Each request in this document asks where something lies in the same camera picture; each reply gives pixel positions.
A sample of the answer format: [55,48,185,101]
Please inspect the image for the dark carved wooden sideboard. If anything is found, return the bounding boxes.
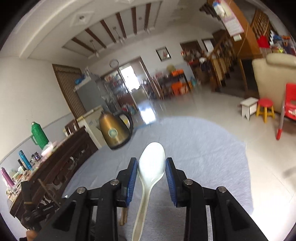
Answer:
[7,126,99,229]

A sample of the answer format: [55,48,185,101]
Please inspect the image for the wall calendar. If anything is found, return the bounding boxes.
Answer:
[213,0,244,36]

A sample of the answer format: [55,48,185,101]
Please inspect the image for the framed wall picture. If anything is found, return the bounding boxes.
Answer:
[156,47,171,62]

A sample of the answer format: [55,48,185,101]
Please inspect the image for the blue bottle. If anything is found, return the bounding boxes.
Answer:
[18,150,33,171]

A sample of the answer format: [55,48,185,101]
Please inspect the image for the white chest freezer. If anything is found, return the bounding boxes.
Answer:
[77,105,109,149]

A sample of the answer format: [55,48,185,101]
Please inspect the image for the green thermos flask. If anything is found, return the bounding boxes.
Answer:
[31,122,49,151]

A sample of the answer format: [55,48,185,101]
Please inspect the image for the gold electric kettle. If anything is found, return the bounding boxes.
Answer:
[99,110,134,150]

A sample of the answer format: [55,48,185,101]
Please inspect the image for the grey refrigerator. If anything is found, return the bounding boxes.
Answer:
[74,73,109,114]

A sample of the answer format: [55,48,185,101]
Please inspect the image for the brown wooden door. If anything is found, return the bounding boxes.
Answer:
[52,64,87,118]

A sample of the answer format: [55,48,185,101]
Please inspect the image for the red stool with yellow legs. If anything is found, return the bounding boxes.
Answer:
[255,98,275,123]

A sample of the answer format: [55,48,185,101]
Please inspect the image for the grey stick with red tip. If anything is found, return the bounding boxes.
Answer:
[276,101,286,141]

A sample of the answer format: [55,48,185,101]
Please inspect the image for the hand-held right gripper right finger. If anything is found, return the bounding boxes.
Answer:
[165,157,270,241]

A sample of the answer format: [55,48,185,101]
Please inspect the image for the white plastic spoon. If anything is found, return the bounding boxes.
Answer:
[131,142,166,241]

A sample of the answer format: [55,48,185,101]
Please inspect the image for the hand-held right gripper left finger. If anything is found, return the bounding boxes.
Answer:
[39,158,139,241]

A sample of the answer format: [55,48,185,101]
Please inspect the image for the small white stool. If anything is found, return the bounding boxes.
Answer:
[238,97,259,121]

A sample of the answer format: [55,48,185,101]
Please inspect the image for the cluttered storage shelf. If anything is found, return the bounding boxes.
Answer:
[151,69,193,100]

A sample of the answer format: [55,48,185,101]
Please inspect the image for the cream armchair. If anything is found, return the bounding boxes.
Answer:
[252,53,296,112]

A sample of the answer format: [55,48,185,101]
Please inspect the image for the red plastic chair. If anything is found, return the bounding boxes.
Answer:
[282,83,296,121]

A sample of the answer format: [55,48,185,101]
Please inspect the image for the wooden stair railing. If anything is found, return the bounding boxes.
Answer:
[208,30,240,93]

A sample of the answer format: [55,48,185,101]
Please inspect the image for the purple bottle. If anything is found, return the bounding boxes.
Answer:
[1,167,15,187]

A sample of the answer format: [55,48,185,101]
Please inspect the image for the dark wooden chair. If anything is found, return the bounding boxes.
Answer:
[64,119,80,136]

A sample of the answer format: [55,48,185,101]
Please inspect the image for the grey tablecloth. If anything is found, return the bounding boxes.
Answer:
[61,116,253,241]

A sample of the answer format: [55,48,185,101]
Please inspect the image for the red plastic bin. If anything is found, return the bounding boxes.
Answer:
[257,35,271,49]

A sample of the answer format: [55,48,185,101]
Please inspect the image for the hanging ceiling lamp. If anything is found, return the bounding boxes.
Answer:
[89,39,100,57]
[113,26,125,44]

